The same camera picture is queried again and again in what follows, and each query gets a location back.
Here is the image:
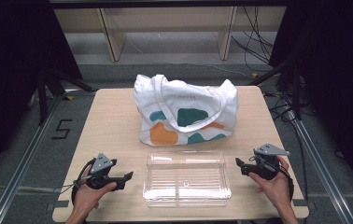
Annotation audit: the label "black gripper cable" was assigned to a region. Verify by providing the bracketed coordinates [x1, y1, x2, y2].
[277, 161, 295, 202]
[70, 158, 95, 205]

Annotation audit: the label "clear plastic box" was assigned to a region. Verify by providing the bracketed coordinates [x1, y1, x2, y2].
[142, 150, 233, 208]

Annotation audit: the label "thin white floor cable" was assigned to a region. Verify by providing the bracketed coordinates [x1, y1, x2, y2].
[171, 62, 255, 79]

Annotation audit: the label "black metal stand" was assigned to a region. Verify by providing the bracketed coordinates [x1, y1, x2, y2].
[248, 59, 304, 121]
[36, 66, 95, 126]

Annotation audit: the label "bundle of black floor cables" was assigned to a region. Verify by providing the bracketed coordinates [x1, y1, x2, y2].
[230, 6, 275, 73]

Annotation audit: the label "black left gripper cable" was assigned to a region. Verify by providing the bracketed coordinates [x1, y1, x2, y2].
[70, 158, 95, 205]

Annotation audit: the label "white tote bag coloured patches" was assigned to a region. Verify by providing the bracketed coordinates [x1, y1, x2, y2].
[133, 74, 240, 147]

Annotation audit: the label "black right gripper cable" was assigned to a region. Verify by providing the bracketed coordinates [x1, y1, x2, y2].
[277, 161, 295, 202]

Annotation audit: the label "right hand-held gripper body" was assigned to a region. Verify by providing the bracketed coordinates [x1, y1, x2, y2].
[248, 143, 290, 181]

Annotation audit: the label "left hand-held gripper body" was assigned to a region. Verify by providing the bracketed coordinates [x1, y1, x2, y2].
[85, 152, 126, 190]

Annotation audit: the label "person's left hand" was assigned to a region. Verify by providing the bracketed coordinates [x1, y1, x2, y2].
[73, 166, 118, 216]

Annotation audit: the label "aluminium floor rail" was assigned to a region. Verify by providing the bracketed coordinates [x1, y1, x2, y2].
[286, 108, 353, 224]
[0, 90, 65, 224]

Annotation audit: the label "person's right hand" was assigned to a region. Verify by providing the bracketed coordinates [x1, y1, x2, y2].
[248, 156, 292, 210]

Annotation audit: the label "black curtain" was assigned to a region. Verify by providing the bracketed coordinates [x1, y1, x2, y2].
[0, 0, 84, 186]
[268, 0, 353, 190]

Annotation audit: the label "light wooden shelf unit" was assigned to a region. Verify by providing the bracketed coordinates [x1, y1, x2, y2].
[52, 6, 288, 63]

